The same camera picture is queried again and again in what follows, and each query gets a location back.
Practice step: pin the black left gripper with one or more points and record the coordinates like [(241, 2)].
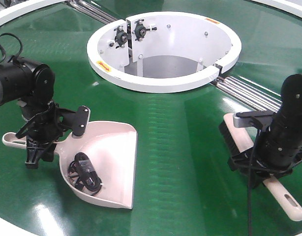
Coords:
[(45, 123)]

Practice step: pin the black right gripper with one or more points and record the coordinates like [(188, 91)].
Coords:
[(260, 172)]

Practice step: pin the pink hand brush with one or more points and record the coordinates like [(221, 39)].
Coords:
[(242, 141)]

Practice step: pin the pink plastic dustpan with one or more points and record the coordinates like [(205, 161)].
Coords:
[(111, 147)]

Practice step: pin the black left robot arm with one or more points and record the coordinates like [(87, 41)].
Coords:
[(31, 83)]

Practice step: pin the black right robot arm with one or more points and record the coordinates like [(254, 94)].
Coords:
[(278, 145)]

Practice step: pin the steel transfer rollers right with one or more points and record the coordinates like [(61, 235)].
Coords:
[(249, 93)]

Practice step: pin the steel transfer rollers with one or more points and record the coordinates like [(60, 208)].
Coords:
[(93, 10), (249, 93)]

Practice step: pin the black left bearing block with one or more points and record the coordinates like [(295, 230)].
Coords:
[(121, 37)]

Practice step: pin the black bearing block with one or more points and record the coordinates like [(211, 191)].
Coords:
[(121, 37), (140, 30)]

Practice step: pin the steel transfer rollers rear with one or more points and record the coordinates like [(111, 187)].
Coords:
[(93, 10)]

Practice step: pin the black right bearing block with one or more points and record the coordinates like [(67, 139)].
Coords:
[(140, 30)]

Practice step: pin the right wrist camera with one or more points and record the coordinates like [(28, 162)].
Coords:
[(258, 119)]

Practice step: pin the white outer conveyor rail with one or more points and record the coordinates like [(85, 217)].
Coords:
[(6, 15)]

